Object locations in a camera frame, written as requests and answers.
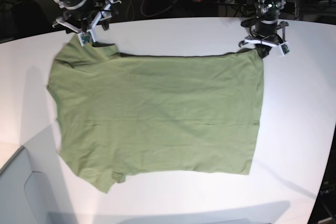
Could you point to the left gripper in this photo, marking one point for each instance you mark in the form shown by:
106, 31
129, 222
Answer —
266, 35

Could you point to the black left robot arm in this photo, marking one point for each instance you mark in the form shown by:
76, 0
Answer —
267, 9

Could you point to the grey panel at table corner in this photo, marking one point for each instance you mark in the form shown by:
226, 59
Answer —
26, 195

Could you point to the green T-shirt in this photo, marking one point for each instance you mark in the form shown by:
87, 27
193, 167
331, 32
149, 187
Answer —
122, 115

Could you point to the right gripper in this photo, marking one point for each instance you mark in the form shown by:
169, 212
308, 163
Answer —
84, 22

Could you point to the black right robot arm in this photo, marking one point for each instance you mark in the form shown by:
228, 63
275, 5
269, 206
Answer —
76, 4

